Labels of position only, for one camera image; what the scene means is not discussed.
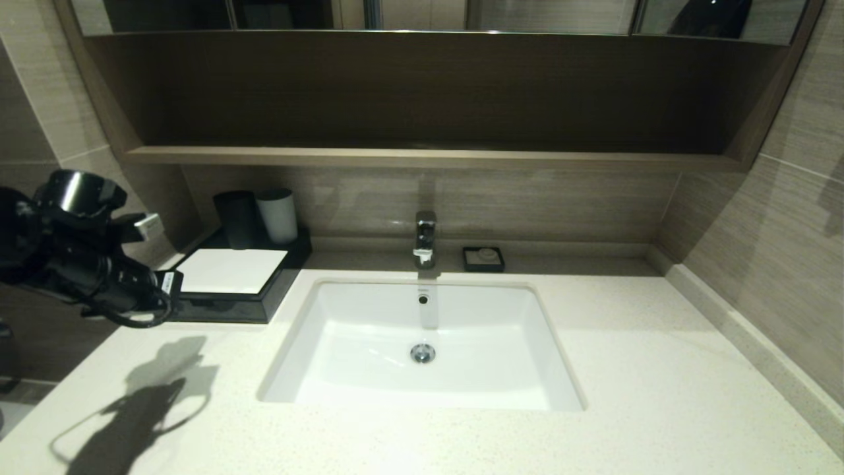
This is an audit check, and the black box with white lid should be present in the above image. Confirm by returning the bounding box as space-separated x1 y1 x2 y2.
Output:
165 228 314 325

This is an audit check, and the black cup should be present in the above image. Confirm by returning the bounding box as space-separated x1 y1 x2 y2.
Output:
212 191 261 251

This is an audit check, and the white cup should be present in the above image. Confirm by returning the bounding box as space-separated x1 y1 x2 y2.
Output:
255 189 299 245

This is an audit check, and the white ceramic sink basin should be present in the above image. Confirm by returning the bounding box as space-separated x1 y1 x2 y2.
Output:
257 278 588 413

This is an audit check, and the chrome faucet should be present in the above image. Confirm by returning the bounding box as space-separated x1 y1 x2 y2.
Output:
413 211 438 269

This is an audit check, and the black soap dish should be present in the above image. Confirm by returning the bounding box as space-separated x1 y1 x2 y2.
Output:
462 246 506 273

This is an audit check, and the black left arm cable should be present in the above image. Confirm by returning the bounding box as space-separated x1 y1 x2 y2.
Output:
79 290 175 329

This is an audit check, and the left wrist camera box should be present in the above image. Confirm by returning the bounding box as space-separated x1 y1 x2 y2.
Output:
134 212 164 241

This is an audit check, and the brown wooden wall shelf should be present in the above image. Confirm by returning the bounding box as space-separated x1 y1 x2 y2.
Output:
53 30 825 174

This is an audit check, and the wall mirror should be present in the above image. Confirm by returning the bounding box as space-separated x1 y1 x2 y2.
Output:
69 0 812 46

